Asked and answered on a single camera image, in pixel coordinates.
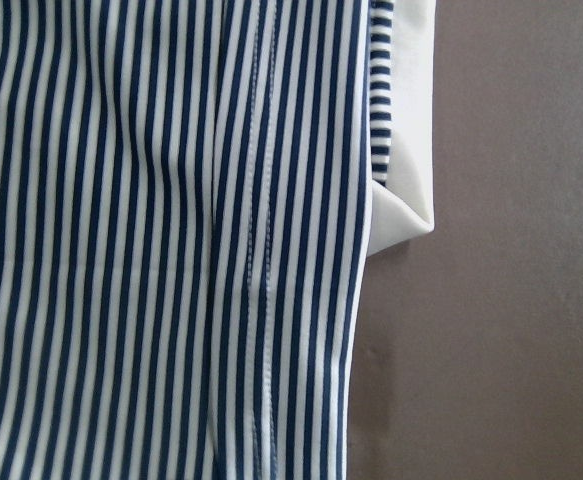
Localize blue white striped polo shirt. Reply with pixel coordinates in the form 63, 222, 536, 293
0, 1, 436, 479

